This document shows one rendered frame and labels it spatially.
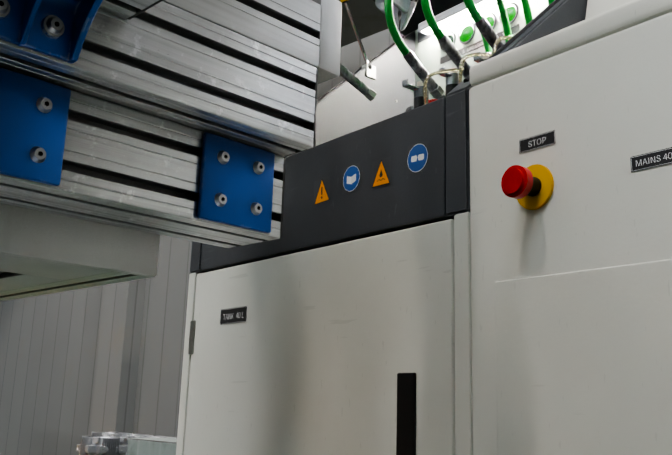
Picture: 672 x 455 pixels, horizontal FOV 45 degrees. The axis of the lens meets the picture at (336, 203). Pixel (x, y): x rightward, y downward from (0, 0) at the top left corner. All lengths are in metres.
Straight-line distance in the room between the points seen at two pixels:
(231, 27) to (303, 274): 0.53
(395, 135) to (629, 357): 0.46
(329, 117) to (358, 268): 0.68
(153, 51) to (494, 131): 0.44
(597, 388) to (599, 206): 0.18
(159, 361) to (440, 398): 4.20
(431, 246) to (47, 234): 0.47
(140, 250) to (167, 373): 4.20
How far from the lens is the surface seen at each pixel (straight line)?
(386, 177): 1.11
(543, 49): 0.97
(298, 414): 1.21
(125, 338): 5.26
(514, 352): 0.92
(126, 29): 0.73
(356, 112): 1.80
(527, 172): 0.89
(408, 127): 1.10
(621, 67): 0.90
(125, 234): 0.84
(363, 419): 1.09
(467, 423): 0.96
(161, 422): 5.05
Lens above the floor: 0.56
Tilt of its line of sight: 14 degrees up
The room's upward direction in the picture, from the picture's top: 2 degrees clockwise
